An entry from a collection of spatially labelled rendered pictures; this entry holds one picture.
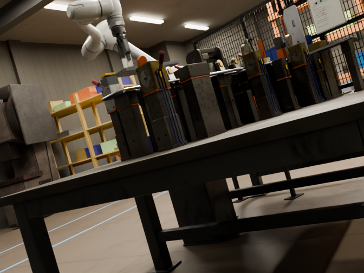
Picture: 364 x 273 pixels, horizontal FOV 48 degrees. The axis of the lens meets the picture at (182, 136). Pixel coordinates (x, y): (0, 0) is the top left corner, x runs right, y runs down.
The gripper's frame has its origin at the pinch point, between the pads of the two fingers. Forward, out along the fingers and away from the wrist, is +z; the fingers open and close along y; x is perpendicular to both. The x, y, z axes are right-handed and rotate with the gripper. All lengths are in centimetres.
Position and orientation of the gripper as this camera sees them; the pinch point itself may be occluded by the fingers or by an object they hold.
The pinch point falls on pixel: (127, 63)
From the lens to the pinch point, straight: 228.3
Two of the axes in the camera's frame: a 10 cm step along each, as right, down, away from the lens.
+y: 3.8, -1.0, -9.2
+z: 2.8, 9.6, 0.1
